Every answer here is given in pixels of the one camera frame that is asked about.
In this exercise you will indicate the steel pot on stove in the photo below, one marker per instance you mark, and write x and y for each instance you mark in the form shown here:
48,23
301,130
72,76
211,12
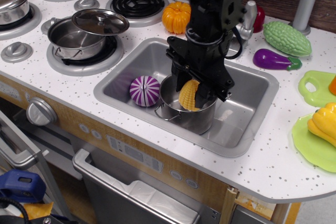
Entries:
70,42

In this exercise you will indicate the green toy cutting board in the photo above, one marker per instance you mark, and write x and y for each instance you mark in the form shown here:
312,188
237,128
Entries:
314,88

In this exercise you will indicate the silver oven door handle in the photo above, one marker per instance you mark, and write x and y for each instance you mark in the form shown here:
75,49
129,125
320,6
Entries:
16,148

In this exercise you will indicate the steel lidded pot far left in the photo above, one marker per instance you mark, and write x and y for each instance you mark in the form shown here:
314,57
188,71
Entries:
13,11

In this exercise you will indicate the red toy fruit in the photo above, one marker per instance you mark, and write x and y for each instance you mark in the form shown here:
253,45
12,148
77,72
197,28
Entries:
259,21

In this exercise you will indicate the grey vertical pole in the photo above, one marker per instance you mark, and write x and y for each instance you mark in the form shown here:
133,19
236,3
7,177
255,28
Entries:
302,16

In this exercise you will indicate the yellow toy corn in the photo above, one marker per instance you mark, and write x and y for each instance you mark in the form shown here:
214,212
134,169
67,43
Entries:
187,94

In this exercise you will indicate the blue clamp tool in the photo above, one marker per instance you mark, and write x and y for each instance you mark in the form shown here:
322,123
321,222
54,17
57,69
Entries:
22,186

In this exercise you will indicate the light green toy plate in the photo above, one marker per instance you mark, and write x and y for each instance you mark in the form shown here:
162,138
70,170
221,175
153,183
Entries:
314,149

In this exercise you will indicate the grey stove knob middle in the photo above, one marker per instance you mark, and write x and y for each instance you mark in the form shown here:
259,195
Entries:
86,4

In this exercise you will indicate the purple toy eggplant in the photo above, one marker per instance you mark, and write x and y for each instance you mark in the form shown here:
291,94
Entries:
267,59

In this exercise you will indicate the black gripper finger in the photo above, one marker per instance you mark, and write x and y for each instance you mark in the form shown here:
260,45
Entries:
180,74
204,94

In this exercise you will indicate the black stove burner back right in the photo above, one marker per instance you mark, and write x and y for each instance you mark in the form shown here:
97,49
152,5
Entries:
139,13

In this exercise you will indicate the grey toy sink basin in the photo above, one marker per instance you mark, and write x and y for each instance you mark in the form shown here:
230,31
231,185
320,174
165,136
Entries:
236,121

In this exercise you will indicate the grey stove knob front left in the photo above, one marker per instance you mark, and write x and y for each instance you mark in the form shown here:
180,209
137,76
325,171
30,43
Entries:
16,52

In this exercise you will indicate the orange toy item right edge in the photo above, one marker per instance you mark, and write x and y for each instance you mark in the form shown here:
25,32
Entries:
332,86

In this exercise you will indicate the steel pot in sink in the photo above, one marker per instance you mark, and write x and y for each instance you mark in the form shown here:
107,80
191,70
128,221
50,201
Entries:
170,110

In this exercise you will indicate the silver dishwasher door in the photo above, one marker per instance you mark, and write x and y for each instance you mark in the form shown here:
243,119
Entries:
117,197

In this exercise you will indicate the purple white striped toy onion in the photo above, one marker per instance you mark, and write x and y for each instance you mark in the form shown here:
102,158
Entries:
144,91

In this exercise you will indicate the silver oven knob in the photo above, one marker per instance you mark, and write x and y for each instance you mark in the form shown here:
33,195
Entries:
40,113

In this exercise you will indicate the silver toy faucet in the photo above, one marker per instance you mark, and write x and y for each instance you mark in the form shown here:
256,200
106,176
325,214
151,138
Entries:
248,22

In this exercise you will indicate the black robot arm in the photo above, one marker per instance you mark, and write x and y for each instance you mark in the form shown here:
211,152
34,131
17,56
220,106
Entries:
201,56

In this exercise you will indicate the grey stove knob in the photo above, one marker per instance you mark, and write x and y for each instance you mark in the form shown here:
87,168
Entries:
86,4
16,52

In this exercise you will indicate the yellow toy bell pepper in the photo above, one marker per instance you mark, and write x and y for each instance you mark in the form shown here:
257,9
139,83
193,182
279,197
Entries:
322,123

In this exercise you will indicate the green toy bitter gourd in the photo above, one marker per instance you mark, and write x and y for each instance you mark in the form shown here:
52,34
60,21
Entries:
286,39

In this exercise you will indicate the steel pot lid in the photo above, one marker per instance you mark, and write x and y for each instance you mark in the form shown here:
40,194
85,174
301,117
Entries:
100,22

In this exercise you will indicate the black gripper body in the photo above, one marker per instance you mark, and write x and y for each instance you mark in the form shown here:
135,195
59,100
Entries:
205,59

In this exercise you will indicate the orange toy pumpkin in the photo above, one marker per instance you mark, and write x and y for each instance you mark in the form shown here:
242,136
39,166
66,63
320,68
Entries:
176,16

